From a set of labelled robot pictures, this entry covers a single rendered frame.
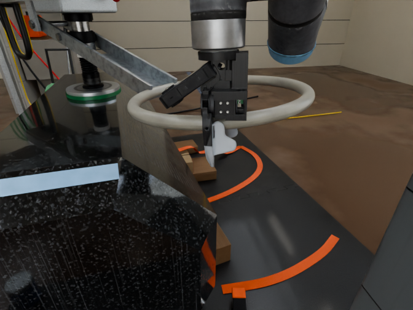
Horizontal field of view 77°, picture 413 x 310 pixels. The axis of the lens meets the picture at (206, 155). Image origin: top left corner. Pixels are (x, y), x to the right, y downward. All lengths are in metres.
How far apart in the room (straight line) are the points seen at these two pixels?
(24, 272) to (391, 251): 0.90
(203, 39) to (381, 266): 0.75
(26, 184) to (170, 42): 5.43
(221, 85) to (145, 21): 5.46
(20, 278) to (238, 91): 0.64
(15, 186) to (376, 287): 0.96
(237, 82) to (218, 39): 0.08
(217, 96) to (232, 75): 0.04
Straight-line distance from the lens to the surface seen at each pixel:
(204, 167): 2.01
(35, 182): 0.68
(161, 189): 0.69
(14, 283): 0.80
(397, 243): 0.84
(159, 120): 0.54
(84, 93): 1.13
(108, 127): 0.84
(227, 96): 0.45
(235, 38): 0.44
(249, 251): 1.51
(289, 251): 1.56
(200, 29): 0.44
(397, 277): 0.87
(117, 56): 1.11
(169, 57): 5.98
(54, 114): 1.02
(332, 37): 7.26
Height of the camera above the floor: 1.15
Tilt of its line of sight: 29 degrees down
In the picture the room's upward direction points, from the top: straight up
